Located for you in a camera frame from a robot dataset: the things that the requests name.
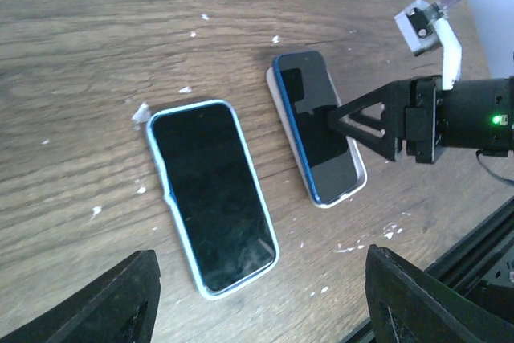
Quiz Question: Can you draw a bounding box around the black aluminium frame rail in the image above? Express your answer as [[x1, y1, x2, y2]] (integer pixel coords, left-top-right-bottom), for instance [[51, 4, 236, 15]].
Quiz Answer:
[[344, 201, 513, 342]]

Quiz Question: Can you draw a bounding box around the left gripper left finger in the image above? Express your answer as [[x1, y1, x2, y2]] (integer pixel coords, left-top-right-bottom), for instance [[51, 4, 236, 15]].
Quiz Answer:
[[1, 250, 161, 342]]

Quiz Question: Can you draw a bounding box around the white phone case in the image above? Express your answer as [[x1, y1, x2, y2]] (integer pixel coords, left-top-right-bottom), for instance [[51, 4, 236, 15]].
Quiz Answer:
[[266, 67, 368, 209]]

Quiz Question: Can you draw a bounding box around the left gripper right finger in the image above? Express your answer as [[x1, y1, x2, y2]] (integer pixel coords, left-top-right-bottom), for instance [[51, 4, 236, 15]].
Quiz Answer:
[[365, 244, 513, 342]]

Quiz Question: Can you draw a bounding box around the dark blue phone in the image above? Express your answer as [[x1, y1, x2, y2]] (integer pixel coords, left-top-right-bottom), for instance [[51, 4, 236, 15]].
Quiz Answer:
[[272, 51, 357, 204]]

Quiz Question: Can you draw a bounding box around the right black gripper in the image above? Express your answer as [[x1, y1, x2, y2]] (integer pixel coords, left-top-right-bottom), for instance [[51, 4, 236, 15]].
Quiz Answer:
[[327, 76, 513, 164]]

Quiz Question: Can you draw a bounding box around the light blue phone case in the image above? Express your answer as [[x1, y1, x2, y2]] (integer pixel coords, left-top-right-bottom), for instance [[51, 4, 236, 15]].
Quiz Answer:
[[145, 99, 281, 301]]

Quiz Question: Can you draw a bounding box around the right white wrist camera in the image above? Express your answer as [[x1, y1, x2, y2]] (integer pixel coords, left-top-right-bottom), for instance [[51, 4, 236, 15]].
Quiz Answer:
[[394, 0, 463, 91]]

